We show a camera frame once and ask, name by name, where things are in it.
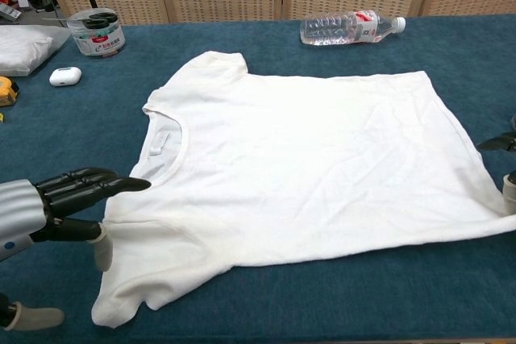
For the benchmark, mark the white t-shirt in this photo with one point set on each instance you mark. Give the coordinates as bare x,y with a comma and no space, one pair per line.
282,158

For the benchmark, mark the white earbuds case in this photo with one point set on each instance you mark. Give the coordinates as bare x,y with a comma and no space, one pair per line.
64,76

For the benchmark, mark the yellow tape measure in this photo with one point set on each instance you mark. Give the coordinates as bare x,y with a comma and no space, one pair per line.
6,90

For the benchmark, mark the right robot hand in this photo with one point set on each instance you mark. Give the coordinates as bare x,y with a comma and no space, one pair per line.
502,142

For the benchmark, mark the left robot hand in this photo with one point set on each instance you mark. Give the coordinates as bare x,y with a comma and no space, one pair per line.
24,207

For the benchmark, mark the blue table mat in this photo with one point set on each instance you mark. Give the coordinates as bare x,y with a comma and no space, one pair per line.
363,299

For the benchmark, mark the small grey box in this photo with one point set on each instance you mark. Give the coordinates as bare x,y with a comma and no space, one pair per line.
8,11

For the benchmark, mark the white bagged cloth package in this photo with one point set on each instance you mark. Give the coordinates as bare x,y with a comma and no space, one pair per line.
24,46

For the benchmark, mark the clear plastic water bottle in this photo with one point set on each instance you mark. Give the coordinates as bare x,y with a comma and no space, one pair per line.
334,30

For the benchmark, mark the clear round plastic jar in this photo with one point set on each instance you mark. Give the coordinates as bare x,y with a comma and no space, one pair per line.
101,44

